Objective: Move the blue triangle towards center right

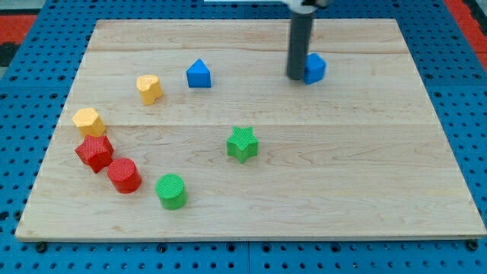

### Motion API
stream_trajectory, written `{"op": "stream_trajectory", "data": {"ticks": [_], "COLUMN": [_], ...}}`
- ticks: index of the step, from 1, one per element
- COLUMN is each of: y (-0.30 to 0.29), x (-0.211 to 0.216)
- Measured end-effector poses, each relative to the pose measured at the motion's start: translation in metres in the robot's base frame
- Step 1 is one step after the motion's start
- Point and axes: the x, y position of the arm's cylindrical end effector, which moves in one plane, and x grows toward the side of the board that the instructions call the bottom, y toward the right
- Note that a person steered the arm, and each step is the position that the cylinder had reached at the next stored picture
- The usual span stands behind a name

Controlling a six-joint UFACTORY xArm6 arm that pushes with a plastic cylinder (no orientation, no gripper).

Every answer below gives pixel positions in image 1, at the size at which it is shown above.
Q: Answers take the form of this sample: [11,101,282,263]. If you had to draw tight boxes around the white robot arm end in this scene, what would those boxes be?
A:
[281,0,333,14]

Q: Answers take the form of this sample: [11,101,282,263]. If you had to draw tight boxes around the blue triangle block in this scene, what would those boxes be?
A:
[186,59,212,88]

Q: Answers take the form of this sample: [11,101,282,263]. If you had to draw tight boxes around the green star block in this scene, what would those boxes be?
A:
[226,126,259,164]

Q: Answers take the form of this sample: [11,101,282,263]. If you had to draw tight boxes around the wooden board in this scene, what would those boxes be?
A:
[16,19,486,242]

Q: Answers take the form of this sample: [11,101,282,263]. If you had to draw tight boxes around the green cylinder block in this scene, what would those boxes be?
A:
[155,174,187,210]

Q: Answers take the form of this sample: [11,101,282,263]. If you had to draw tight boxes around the blue cube block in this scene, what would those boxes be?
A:
[303,53,326,84]

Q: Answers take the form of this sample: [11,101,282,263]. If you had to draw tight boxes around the yellow heart block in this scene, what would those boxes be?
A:
[136,75,163,105]

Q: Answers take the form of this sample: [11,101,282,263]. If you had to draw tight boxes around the red cylinder block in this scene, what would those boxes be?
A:
[107,158,142,194]

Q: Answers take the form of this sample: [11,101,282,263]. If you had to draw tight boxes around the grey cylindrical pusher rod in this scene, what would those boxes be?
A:
[286,11,315,81]

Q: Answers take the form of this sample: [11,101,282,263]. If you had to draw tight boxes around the red star block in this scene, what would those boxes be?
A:
[75,135,113,174]

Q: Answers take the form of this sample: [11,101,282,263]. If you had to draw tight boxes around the yellow hexagon block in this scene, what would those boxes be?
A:
[72,107,106,137]

